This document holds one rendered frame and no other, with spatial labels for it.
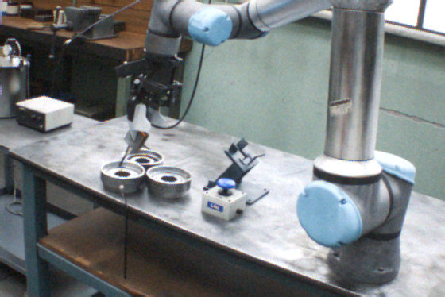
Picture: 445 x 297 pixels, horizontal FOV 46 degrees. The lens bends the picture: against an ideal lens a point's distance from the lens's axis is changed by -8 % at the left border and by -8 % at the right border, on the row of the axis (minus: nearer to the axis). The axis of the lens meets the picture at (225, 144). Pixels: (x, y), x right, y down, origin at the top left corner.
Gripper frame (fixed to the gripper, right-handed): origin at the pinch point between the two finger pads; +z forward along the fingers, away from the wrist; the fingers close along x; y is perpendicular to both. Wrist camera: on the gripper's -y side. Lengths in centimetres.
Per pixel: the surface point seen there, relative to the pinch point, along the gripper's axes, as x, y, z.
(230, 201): 0.3, 27.1, 4.6
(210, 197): -0.6, 22.7, 5.6
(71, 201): 94, -111, 110
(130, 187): -5.7, 5.1, 10.2
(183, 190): 1.6, 14.4, 8.9
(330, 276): -6, 55, 5
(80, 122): 47, -66, 35
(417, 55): 165, 22, -11
